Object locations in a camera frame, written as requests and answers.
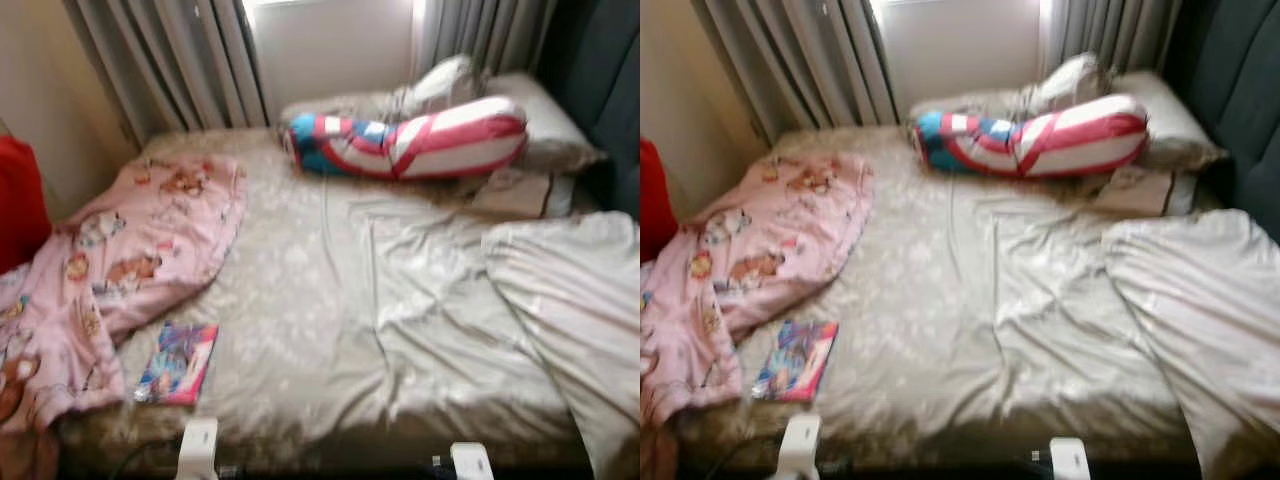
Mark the large pale floral pillow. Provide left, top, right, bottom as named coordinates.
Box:
left=1100, top=208, right=1280, bottom=480
left=483, top=210, right=641, bottom=480

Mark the pink cartoon bear blanket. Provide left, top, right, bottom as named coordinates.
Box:
left=640, top=150, right=876, bottom=480
left=0, top=152, right=248, bottom=436

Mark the colourful children's book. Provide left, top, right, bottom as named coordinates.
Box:
left=133, top=320, right=219, bottom=407
left=752, top=318, right=839, bottom=403

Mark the red folded futon cushion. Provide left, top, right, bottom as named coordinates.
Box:
left=640, top=138, right=669, bottom=266
left=0, top=135, right=53, bottom=276

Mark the small white cartoon pillow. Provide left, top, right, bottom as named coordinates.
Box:
left=470, top=168, right=576, bottom=221
left=1092, top=165, right=1199, bottom=219

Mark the dark grey upholstered headboard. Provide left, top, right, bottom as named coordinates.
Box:
left=535, top=0, right=641, bottom=216
left=1165, top=0, right=1280, bottom=241

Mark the red white blue bolster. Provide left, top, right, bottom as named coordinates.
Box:
left=912, top=93, right=1151, bottom=179
left=283, top=95, right=529, bottom=181

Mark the grey pleated curtain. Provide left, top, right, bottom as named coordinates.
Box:
left=700, top=0, right=899, bottom=141
left=62, top=0, right=269, bottom=146
left=412, top=0, right=557, bottom=101
left=1040, top=0, right=1186, bottom=96

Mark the grey floral bed sheet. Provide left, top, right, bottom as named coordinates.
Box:
left=55, top=125, right=641, bottom=476
left=675, top=122, right=1280, bottom=471

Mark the bright window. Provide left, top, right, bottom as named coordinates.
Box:
left=872, top=0, right=1056, bottom=121
left=243, top=0, right=429, bottom=126

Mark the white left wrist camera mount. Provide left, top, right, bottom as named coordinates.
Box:
left=175, top=417, right=219, bottom=480
left=778, top=414, right=821, bottom=480

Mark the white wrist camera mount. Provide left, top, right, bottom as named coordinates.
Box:
left=175, top=417, right=219, bottom=480
left=778, top=414, right=821, bottom=480
left=1050, top=438, right=1091, bottom=480
left=450, top=442, right=494, bottom=480

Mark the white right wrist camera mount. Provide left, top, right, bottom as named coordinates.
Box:
left=450, top=442, right=494, bottom=480
left=1050, top=438, right=1091, bottom=480

